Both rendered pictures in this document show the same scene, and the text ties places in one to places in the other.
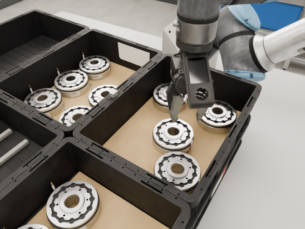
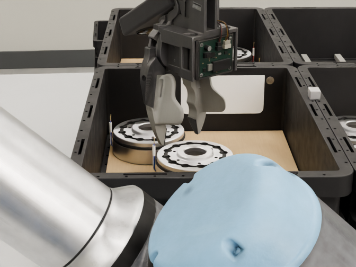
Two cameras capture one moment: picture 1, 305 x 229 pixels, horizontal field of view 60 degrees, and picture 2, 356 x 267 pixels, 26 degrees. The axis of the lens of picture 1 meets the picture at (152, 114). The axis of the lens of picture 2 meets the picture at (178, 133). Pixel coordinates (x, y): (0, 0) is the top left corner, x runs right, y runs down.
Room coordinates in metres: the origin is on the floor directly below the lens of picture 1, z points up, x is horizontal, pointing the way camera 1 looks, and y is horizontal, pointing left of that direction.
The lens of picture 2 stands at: (1.20, -0.60, 1.26)
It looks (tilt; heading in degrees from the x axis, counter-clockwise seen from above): 22 degrees down; 146
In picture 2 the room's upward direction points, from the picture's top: straight up
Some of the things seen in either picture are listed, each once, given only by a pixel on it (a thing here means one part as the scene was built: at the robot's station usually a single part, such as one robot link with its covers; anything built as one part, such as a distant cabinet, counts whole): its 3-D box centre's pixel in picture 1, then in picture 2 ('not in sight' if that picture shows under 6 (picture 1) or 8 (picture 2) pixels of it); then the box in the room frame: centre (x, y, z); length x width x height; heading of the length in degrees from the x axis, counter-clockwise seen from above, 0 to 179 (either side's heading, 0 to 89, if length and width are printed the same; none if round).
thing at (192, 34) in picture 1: (194, 27); not in sight; (0.47, -0.08, 1.13); 0.08 x 0.08 x 0.05
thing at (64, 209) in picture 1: (72, 201); not in sight; (0.26, 0.16, 0.86); 0.05 x 0.05 x 0.01
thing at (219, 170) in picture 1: (174, 125); (201, 156); (0.46, -0.06, 0.87); 0.40 x 0.30 x 0.11; 147
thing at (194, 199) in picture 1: (175, 110); (202, 119); (0.46, -0.06, 0.92); 0.40 x 0.30 x 0.02; 147
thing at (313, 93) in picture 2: (113, 93); (313, 93); (0.51, 0.10, 0.94); 0.02 x 0.01 x 0.01; 147
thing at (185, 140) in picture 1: (173, 133); (195, 156); (0.44, -0.05, 0.86); 0.10 x 0.10 x 0.01
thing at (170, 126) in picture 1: (173, 131); (195, 153); (0.44, -0.05, 0.86); 0.05 x 0.05 x 0.01
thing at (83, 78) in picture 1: (71, 80); not in sight; (0.67, 0.25, 0.86); 0.10 x 0.10 x 0.01
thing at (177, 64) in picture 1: (190, 62); (191, 24); (0.47, -0.08, 1.05); 0.09 x 0.08 x 0.12; 6
